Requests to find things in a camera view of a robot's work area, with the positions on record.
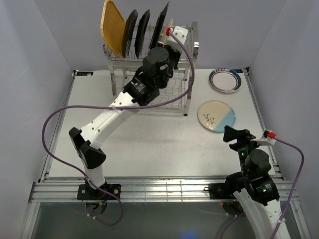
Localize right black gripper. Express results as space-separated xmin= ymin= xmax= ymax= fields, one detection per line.
xmin=223 ymin=124 xmax=264 ymax=176

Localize beige floral square plate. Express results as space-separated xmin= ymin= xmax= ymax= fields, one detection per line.
xmin=149 ymin=2 xmax=170 ymax=49

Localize round woven bamboo plate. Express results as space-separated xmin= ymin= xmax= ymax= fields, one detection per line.
xmin=159 ymin=18 xmax=174 ymax=45

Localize cream and blue round plate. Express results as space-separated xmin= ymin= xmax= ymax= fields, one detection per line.
xmin=197 ymin=101 xmax=236 ymax=133

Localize black floral square plate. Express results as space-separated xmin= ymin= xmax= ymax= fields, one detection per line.
xmin=134 ymin=9 xmax=151 ymax=58
xmin=122 ymin=9 xmax=138 ymax=58

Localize white plate teal red rim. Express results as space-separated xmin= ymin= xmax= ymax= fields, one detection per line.
xmin=209 ymin=68 xmax=242 ymax=94

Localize square woven bamboo plate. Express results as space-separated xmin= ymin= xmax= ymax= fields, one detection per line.
xmin=100 ymin=0 xmax=125 ymax=57

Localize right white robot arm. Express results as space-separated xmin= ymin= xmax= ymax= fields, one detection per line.
xmin=223 ymin=126 xmax=290 ymax=239

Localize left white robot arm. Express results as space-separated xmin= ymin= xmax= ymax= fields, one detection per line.
xmin=69 ymin=43 xmax=182 ymax=199

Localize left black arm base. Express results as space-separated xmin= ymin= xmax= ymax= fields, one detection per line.
xmin=77 ymin=183 xmax=121 ymax=201

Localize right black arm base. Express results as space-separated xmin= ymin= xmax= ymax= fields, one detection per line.
xmin=203 ymin=174 xmax=240 ymax=200

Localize steel two-tier dish rack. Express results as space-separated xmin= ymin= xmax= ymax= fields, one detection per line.
xmin=103 ymin=21 xmax=199 ymax=116

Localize right blue table label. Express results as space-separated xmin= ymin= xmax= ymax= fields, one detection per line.
xmin=233 ymin=69 xmax=243 ymax=73

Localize blue table label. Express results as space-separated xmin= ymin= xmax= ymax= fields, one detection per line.
xmin=233 ymin=69 xmax=243 ymax=73
xmin=76 ymin=72 xmax=94 ymax=76

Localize left blue table label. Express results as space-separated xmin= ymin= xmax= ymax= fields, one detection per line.
xmin=76 ymin=72 xmax=94 ymax=76

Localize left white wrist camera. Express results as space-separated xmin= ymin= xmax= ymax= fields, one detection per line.
xmin=163 ymin=26 xmax=188 ymax=53

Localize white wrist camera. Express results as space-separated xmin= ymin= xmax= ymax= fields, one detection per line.
xmin=251 ymin=130 xmax=276 ymax=146
xmin=163 ymin=26 xmax=188 ymax=53

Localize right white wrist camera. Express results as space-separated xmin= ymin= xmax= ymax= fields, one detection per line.
xmin=251 ymin=130 xmax=276 ymax=146

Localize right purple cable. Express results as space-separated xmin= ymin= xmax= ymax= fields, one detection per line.
xmin=219 ymin=138 xmax=305 ymax=239

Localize aluminium front rail frame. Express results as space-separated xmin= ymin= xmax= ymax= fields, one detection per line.
xmin=21 ymin=180 xmax=311 ymax=239

